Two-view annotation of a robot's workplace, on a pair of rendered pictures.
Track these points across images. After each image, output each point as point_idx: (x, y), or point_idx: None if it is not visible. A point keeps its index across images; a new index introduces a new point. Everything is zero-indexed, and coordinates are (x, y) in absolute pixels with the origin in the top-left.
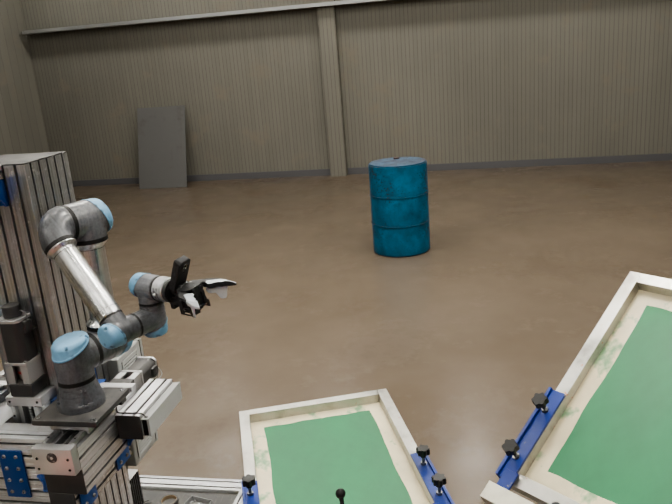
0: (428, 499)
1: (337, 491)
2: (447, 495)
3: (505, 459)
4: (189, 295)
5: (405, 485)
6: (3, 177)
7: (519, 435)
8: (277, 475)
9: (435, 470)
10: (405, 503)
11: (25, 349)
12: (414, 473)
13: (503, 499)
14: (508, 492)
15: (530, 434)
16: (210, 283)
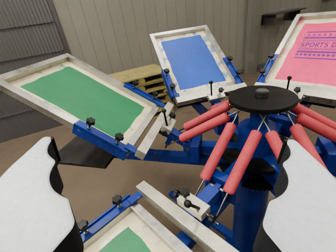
0: (117, 221)
1: (190, 202)
2: (121, 200)
3: (119, 146)
4: (306, 229)
5: (104, 245)
6: None
7: (105, 139)
8: None
9: (96, 218)
10: (125, 233)
11: None
12: (87, 248)
13: (146, 144)
14: (143, 142)
15: (103, 136)
16: (69, 208)
